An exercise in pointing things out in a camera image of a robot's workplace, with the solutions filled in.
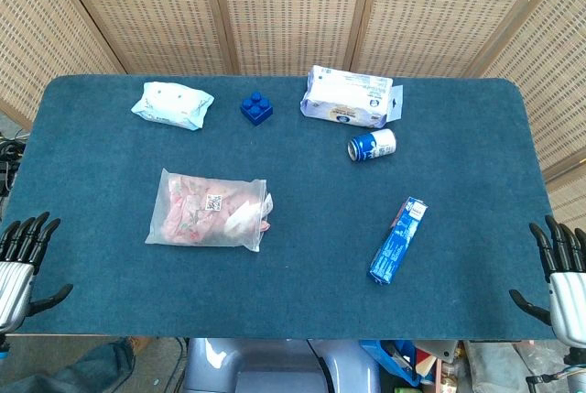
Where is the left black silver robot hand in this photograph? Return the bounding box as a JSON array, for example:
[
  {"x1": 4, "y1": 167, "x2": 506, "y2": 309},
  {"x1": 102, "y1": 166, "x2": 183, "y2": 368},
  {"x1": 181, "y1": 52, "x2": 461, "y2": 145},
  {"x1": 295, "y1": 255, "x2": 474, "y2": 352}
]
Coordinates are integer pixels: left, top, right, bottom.
[{"x1": 0, "y1": 212, "x2": 74, "y2": 334}]

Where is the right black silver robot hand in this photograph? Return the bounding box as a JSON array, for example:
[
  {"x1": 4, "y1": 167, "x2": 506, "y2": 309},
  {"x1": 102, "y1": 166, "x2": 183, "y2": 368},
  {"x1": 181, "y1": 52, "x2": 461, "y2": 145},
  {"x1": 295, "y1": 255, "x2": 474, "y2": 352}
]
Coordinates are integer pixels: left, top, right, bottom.
[{"x1": 509, "y1": 214, "x2": 586, "y2": 348}]

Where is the translucent white zip bag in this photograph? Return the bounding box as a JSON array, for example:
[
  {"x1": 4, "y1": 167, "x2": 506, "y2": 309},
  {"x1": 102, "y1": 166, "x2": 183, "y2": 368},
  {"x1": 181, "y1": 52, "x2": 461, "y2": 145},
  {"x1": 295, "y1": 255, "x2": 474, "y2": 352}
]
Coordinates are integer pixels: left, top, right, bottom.
[{"x1": 145, "y1": 168, "x2": 276, "y2": 253}]

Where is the dark blue cloth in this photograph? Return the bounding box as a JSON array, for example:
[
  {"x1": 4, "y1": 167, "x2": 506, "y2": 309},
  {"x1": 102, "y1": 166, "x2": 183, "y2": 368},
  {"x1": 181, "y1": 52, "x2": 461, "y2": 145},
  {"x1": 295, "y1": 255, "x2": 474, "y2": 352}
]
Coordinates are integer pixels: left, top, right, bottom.
[{"x1": 17, "y1": 340, "x2": 137, "y2": 393}]

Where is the long blue cardboard box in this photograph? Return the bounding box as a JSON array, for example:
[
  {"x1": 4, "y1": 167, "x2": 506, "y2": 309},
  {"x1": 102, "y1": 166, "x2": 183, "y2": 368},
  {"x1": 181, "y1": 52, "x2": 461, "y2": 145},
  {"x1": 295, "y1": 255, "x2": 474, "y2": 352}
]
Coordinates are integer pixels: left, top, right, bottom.
[{"x1": 366, "y1": 196, "x2": 430, "y2": 285}]

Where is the blue plastic storage bin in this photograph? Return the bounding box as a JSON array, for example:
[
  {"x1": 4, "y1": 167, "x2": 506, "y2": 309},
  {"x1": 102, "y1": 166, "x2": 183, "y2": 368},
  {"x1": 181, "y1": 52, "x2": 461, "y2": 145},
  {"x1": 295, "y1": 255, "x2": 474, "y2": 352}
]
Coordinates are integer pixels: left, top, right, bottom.
[{"x1": 359, "y1": 340, "x2": 454, "y2": 388}]

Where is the light blue wet wipes pack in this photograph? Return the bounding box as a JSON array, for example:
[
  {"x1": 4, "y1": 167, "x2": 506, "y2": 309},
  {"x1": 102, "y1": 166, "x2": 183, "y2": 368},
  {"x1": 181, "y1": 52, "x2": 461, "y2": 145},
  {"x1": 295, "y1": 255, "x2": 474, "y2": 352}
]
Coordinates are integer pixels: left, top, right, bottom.
[{"x1": 130, "y1": 82, "x2": 215, "y2": 132}]

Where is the blue white drink can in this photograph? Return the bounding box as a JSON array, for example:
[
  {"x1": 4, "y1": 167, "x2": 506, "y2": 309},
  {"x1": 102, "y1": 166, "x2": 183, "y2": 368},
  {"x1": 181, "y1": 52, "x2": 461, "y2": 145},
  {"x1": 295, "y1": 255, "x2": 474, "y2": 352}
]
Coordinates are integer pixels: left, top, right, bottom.
[{"x1": 346, "y1": 127, "x2": 397, "y2": 163}]

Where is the blue felt table cover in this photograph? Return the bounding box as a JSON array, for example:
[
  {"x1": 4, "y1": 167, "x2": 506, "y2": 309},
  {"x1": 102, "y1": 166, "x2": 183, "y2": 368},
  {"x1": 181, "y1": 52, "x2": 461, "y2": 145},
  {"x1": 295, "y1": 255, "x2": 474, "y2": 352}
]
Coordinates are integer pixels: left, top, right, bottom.
[{"x1": 0, "y1": 74, "x2": 579, "y2": 340}]

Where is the grey-blue robot torso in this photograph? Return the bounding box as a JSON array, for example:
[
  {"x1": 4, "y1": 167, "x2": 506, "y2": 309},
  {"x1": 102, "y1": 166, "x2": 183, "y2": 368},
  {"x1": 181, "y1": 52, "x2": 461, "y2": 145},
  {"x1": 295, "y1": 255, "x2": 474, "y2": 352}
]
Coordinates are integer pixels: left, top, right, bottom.
[{"x1": 182, "y1": 337, "x2": 382, "y2": 393}]

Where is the blue toy building brick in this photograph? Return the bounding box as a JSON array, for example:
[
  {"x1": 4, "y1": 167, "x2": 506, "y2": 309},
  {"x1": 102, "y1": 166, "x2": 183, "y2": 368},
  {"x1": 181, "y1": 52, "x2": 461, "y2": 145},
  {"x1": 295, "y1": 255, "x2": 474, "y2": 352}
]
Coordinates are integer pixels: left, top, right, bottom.
[{"x1": 240, "y1": 92, "x2": 275, "y2": 127}]

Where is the white blue milk powder box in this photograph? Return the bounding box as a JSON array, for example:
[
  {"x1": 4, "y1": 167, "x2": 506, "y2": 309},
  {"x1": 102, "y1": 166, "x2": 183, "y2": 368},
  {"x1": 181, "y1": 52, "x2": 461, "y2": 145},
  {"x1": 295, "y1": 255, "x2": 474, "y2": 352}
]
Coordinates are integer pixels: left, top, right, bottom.
[{"x1": 299, "y1": 64, "x2": 405, "y2": 130}]

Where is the bamboo folding screen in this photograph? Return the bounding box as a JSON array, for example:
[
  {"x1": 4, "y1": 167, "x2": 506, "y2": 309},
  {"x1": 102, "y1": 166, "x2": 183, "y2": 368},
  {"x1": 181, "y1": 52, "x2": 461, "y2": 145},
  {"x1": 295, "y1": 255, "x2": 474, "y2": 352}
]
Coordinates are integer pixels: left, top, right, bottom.
[{"x1": 0, "y1": 0, "x2": 586, "y2": 241}]

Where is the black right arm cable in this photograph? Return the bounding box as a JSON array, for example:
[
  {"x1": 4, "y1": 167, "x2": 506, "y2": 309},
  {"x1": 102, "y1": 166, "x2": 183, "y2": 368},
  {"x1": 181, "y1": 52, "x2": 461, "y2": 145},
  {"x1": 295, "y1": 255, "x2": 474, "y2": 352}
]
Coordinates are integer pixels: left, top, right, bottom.
[{"x1": 525, "y1": 367, "x2": 569, "y2": 393}]

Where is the black floor cable bundle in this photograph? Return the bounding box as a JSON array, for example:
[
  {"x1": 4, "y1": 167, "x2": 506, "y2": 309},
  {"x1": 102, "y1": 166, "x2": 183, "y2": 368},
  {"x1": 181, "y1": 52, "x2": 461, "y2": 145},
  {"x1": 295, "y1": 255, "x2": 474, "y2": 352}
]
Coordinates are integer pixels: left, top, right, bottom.
[{"x1": 0, "y1": 134, "x2": 27, "y2": 200}]

